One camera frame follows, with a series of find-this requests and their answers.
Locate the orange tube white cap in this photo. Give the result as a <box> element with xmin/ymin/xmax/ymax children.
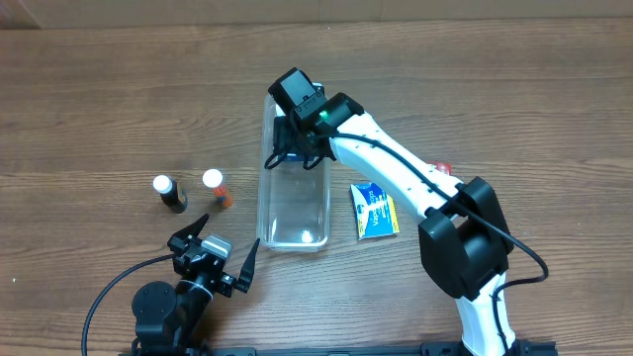
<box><xmin>202</xmin><ymin>168</ymin><xmax>233</xmax><ymax>209</ymax></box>

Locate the white blue plaster box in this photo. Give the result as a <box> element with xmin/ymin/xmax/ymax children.
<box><xmin>285</xmin><ymin>153</ymin><xmax>304</xmax><ymax>162</ymax></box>

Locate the clear plastic container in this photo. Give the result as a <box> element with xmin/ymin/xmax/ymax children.
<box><xmin>257</xmin><ymin>96</ymin><xmax>331</xmax><ymax>252</ymax></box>

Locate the blue yellow VapoDrops box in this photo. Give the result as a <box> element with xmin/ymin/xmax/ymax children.
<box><xmin>350</xmin><ymin>182</ymin><xmax>400</xmax><ymax>240</ymax></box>

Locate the red white medicine box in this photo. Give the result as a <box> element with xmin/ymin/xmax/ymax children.
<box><xmin>428</xmin><ymin>162</ymin><xmax>452</xmax><ymax>176</ymax></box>

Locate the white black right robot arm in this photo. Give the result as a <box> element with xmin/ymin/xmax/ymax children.
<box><xmin>269</xmin><ymin>90</ymin><xmax>517</xmax><ymax>355</ymax></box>

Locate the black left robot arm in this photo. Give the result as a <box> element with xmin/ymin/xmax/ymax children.
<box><xmin>132</xmin><ymin>214</ymin><xmax>260</xmax><ymax>355</ymax></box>

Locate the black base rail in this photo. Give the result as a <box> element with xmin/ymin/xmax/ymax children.
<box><xmin>118</xmin><ymin>340</ymin><xmax>560</xmax><ymax>356</ymax></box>

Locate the dark bottle white cap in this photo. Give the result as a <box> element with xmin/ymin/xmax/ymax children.
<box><xmin>152</xmin><ymin>175</ymin><xmax>188</xmax><ymax>214</ymax></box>

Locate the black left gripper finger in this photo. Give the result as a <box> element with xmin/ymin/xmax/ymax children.
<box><xmin>174</xmin><ymin>214</ymin><xmax>210</xmax><ymax>239</ymax></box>
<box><xmin>235</xmin><ymin>238</ymin><xmax>260</xmax><ymax>293</ymax></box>

